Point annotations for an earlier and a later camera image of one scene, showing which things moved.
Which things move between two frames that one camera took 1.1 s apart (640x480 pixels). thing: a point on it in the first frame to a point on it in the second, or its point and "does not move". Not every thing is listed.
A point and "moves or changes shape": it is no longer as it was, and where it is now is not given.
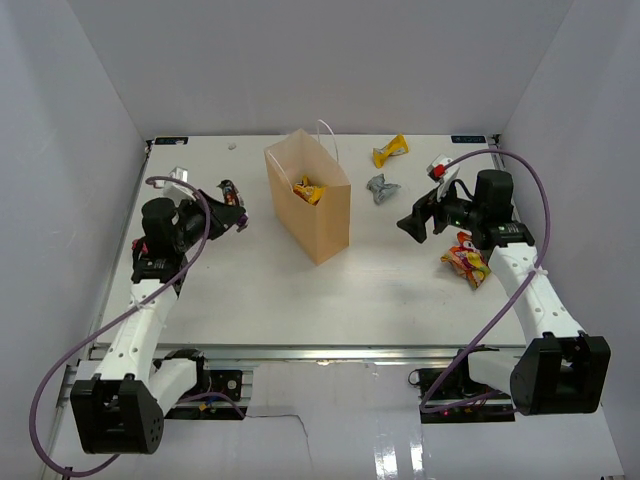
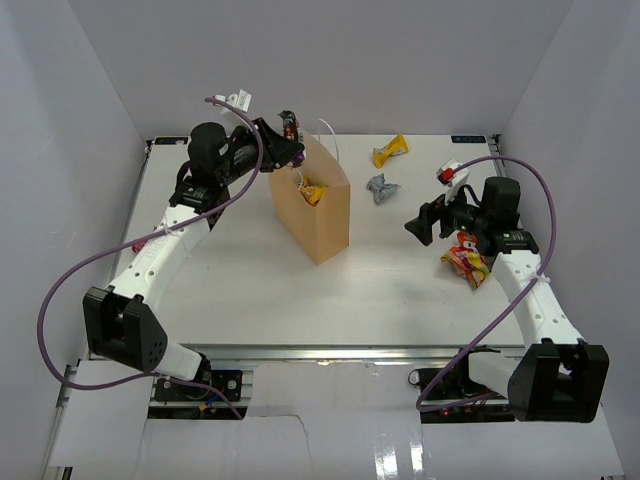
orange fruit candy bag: (467, 261) does not move
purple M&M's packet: (231, 195) moves or changes shape
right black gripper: (425, 208) does not move
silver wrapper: (381, 189) does not move
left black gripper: (222, 214) to (278, 151)
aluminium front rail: (352, 353) does not move
